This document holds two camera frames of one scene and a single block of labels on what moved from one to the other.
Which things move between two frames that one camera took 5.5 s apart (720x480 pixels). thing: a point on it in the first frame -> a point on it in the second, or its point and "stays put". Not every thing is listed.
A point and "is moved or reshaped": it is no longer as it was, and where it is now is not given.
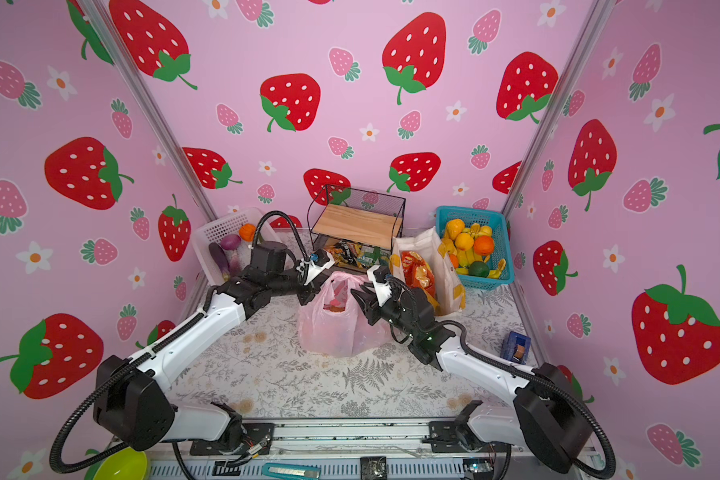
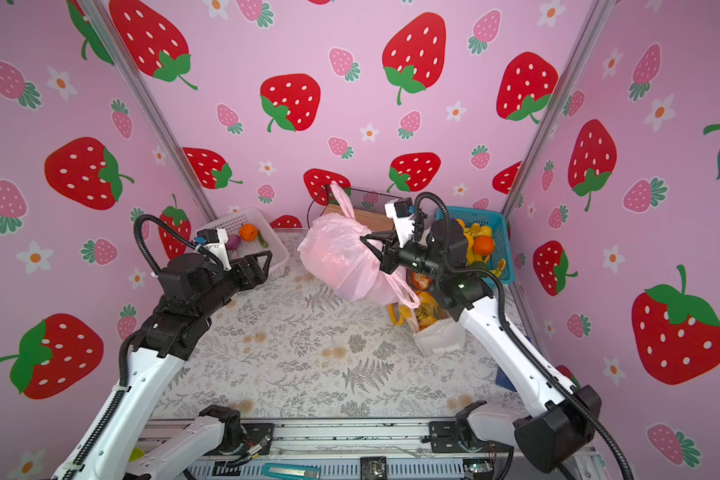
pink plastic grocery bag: x=334 y=323 -> x=333 y=250
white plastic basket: x=212 y=230 stays put
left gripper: x=310 y=291 -> x=253 y=271
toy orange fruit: x=484 y=245 stays put
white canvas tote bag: x=450 y=295 is moved or reshaped
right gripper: x=371 y=307 -> x=390 y=253
